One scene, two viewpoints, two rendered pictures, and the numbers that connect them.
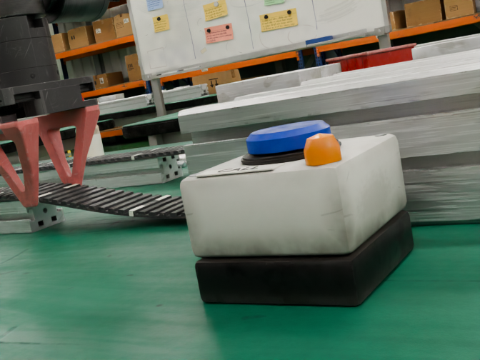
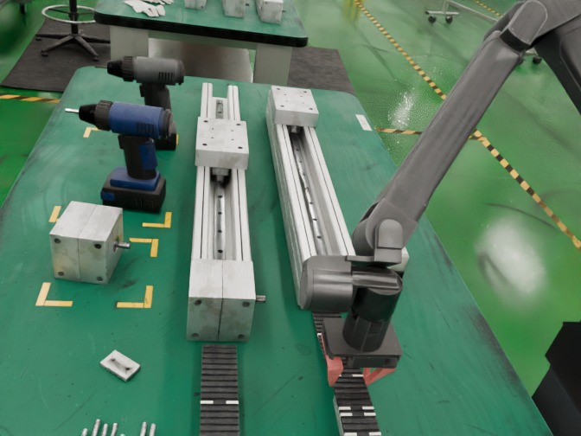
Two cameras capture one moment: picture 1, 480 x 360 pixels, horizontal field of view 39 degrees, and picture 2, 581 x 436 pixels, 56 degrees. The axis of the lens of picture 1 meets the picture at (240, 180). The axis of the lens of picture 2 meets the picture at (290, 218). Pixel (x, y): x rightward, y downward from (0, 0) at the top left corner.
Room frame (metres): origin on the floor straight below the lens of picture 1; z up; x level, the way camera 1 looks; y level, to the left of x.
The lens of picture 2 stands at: (1.07, 0.47, 1.44)
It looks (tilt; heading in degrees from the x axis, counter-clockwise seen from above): 34 degrees down; 226
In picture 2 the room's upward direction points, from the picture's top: 11 degrees clockwise
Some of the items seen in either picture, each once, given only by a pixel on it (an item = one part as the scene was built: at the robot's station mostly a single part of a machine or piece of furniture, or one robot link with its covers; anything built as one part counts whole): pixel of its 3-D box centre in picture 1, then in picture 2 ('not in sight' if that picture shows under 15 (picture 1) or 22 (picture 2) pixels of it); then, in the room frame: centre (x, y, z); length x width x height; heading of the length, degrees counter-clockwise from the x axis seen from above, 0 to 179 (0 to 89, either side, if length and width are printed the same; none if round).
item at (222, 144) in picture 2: not in sight; (220, 147); (0.44, -0.43, 0.87); 0.16 x 0.11 x 0.07; 58
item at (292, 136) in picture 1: (289, 146); not in sight; (0.32, -0.03, 0.84); 0.04 x 0.04 x 0.02
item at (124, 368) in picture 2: not in sight; (120, 365); (0.85, -0.05, 0.78); 0.05 x 0.03 x 0.01; 112
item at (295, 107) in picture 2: not in sight; (291, 110); (0.15, -0.54, 0.87); 0.16 x 0.11 x 0.07; 58
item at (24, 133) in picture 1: (30, 149); (362, 362); (0.58, 0.17, 0.85); 0.07 x 0.07 x 0.09; 58
